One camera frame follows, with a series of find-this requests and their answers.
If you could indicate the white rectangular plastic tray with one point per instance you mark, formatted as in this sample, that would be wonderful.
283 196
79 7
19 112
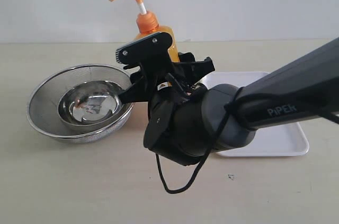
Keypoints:
280 141

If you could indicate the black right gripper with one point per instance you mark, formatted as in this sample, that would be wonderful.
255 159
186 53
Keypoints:
159 135

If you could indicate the orange pump soap bottle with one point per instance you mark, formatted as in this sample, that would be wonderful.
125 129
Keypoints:
147 24

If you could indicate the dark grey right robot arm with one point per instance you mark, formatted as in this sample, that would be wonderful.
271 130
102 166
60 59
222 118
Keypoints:
186 118

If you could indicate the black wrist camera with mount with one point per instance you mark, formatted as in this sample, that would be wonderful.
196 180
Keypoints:
150 53

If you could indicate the small stainless steel bowl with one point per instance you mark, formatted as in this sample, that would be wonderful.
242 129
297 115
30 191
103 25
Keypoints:
90 103

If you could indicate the steel mesh colander bowl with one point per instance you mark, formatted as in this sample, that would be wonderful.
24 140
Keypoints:
42 111

